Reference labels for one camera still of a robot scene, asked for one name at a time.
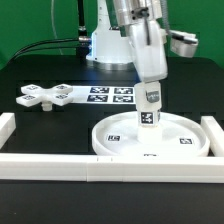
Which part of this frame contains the grey thin cable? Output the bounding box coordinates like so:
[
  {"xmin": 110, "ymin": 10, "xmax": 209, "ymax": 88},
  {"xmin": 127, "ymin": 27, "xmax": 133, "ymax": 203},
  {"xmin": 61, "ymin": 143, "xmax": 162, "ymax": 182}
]
[{"xmin": 50, "ymin": 0, "xmax": 64, "ymax": 56}]

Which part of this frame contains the black post with connector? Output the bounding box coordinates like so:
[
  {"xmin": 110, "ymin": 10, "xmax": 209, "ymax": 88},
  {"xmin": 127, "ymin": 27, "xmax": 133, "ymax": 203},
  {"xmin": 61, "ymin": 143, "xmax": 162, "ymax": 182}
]
[{"xmin": 76, "ymin": 0, "xmax": 90, "ymax": 58}]

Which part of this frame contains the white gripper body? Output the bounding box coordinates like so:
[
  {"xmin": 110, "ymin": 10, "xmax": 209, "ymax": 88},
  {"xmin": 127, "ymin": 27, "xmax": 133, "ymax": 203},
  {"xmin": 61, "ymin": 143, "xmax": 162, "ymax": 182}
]
[{"xmin": 129, "ymin": 20, "xmax": 167, "ymax": 83}]

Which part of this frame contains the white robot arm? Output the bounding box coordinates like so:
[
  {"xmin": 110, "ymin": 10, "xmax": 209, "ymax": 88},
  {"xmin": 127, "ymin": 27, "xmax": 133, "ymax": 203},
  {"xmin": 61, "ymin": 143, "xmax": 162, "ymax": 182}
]
[{"xmin": 86, "ymin": 0, "xmax": 167, "ymax": 86}]

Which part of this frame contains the white cross-shaped table base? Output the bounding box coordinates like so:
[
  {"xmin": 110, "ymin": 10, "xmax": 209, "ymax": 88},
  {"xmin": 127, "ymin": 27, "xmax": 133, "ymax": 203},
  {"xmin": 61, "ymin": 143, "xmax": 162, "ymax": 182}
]
[{"xmin": 16, "ymin": 84, "xmax": 73, "ymax": 112}]

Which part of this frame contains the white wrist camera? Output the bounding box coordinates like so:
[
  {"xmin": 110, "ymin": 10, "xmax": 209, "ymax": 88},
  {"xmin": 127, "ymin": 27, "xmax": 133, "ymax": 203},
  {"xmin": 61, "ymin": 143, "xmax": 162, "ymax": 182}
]
[{"xmin": 170, "ymin": 30, "xmax": 199, "ymax": 58}]

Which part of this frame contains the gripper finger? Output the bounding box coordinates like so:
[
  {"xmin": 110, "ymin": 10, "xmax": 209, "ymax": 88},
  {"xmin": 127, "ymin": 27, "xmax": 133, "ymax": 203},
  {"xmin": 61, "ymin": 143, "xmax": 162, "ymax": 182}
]
[{"xmin": 146, "ymin": 90, "xmax": 160, "ymax": 103}]

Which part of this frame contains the white right fence bar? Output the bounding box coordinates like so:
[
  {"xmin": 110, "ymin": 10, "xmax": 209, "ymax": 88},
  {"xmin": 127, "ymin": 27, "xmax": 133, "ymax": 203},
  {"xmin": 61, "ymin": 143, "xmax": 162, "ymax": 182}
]
[{"xmin": 201, "ymin": 116, "xmax": 224, "ymax": 157}]

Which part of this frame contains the white round table top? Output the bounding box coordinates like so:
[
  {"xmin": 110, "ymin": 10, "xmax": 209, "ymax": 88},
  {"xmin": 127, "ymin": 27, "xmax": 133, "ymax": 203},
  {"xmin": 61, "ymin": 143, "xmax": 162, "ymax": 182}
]
[{"xmin": 92, "ymin": 111, "xmax": 210, "ymax": 158}]

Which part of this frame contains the black cable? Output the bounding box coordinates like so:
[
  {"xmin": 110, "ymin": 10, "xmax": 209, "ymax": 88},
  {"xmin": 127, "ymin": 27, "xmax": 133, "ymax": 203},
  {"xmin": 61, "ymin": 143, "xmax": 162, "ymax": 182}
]
[{"xmin": 6, "ymin": 37, "xmax": 89, "ymax": 66}]

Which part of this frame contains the white marker sheet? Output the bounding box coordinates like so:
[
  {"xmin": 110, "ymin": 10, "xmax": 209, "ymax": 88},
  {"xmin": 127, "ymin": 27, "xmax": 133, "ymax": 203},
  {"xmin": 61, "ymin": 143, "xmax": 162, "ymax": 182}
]
[{"xmin": 70, "ymin": 86, "xmax": 135, "ymax": 104}]

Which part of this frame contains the white left fence bar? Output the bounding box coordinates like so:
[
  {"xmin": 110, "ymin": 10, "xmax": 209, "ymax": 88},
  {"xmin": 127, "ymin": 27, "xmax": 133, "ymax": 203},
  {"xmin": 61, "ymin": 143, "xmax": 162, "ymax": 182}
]
[{"xmin": 0, "ymin": 113, "xmax": 16, "ymax": 149}]

